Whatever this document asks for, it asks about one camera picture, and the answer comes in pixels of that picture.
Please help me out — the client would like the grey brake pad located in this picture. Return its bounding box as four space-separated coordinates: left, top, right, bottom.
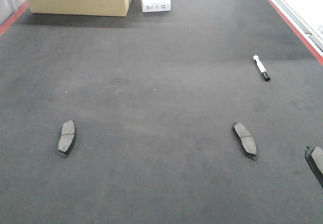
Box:
232 122 258 160
58 120 77 158
304 146 322 187

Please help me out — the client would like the white black marker pen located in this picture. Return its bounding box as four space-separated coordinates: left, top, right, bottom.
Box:
253 55 271 82

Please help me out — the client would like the white conveyor side rail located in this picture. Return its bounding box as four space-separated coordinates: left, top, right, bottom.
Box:
268 0 322 63

